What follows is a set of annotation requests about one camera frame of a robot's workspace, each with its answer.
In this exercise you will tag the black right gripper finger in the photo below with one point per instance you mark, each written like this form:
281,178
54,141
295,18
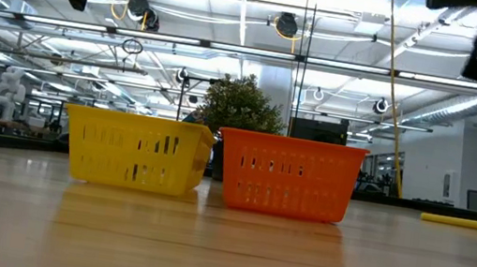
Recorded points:
457,1

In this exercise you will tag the yellow pencil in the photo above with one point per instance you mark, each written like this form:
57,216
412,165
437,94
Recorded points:
471,224

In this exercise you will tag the black pole stand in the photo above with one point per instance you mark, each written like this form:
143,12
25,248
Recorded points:
181,96

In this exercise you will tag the white robot figure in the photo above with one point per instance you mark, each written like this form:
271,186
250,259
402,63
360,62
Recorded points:
8,92

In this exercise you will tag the yellow plastic basket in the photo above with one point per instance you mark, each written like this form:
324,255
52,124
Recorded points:
108,152

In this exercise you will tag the long ceiling light bar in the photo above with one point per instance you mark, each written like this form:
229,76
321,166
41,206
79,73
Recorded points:
255,51

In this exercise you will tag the green potted plant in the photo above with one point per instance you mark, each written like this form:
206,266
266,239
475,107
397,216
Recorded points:
238,105

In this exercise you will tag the black keyboard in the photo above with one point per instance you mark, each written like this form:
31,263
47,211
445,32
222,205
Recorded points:
319,131

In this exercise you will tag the orange plastic basket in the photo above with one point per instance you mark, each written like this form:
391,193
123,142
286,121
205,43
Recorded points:
330,185

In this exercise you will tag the grey wall box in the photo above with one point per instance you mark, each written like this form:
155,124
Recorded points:
447,186

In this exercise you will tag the black metal table frame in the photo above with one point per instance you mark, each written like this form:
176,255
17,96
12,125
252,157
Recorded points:
5,139

